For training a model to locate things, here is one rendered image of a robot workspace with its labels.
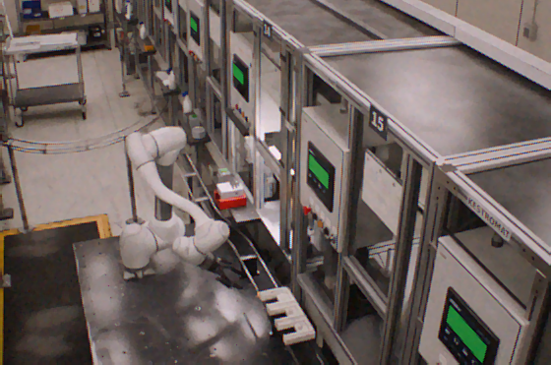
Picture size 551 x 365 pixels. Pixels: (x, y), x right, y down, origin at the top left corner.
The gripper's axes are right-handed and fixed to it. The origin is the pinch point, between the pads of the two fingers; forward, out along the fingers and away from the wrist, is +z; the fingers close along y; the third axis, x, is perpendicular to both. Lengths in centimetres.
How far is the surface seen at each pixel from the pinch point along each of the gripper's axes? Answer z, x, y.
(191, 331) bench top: -9.3, 22.5, -26.2
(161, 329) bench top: -19.2, 33.8, -25.4
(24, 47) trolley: -76, 267, 359
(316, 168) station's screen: -37, -81, 0
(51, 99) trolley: -18, 289, 339
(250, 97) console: -31, -36, 82
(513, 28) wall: 261, -128, 370
